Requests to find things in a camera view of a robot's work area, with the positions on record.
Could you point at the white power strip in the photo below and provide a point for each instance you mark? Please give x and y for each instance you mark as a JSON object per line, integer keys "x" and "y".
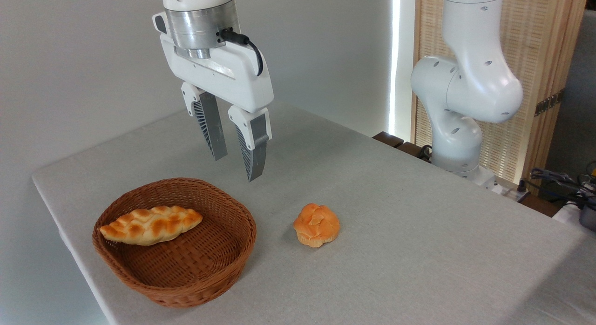
{"x": 514, "y": 193}

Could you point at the brown wicker basket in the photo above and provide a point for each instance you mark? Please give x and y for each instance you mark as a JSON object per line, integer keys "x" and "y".
{"x": 195, "y": 264}

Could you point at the dark brown wooden block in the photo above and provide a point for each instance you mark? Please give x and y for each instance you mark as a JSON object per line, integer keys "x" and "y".
{"x": 409, "y": 149}
{"x": 388, "y": 139}

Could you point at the grey round container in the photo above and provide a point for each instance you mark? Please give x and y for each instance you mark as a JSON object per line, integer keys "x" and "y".
{"x": 589, "y": 215}

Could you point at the round orange bread roll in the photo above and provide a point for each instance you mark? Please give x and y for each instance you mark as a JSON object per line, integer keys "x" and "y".
{"x": 316, "y": 225}

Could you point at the long braided bread loaf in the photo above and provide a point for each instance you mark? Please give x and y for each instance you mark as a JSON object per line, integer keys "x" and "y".
{"x": 151, "y": 225}

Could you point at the grey tablecloth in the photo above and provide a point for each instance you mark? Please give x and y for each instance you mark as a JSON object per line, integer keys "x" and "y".
{"x": 396, "y": 246}

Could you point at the wooden bamboo folding screen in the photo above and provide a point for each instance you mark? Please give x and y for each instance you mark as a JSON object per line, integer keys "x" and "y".
{"x": 540, "y": 36}

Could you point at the black screen hinge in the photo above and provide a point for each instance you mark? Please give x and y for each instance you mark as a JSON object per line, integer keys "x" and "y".
{"x": 549, "y": 102}

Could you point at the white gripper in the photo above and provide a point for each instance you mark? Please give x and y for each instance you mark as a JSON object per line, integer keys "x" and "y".
{"x": 233, "y": 78}

